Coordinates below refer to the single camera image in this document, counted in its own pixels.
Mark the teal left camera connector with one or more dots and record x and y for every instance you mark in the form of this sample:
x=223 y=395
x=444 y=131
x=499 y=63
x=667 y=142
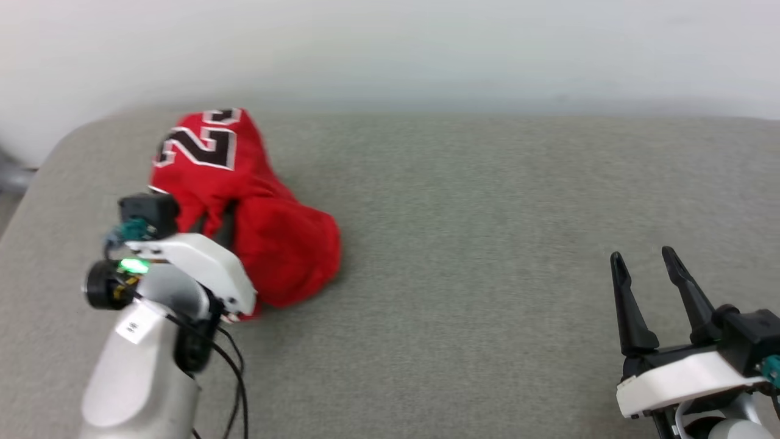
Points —
x=131 y=230

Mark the teal camera connector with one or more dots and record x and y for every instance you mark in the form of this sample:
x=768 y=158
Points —
x=131 y=230
x=772 y=369

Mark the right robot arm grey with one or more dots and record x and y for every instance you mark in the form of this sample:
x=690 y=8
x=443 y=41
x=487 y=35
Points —
x=725 y=424

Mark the teal right camera connector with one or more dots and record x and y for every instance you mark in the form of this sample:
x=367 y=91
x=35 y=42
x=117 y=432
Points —
x=772 y=369

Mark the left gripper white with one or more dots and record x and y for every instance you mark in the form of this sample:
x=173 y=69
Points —
x=207 y=262

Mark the grey fabric sofa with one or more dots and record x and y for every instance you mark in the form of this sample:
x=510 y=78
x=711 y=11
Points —
x=487 y=244

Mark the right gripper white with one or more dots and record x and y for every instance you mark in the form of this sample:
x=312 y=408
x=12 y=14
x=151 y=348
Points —
x=682 y=378

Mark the red basketball jersey white sleeves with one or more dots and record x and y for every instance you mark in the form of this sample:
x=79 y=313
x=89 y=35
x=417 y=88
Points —
x=274 y=244

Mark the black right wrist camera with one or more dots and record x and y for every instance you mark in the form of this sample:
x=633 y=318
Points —
x=752 y=338

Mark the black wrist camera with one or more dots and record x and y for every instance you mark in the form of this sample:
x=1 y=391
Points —
x=752 y=338
x=149 y=212

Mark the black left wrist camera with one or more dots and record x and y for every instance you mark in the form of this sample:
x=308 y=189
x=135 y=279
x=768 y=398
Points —
x=149 y=212

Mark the grey curved pipe object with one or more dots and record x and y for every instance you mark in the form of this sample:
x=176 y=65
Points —
x=12 y=177

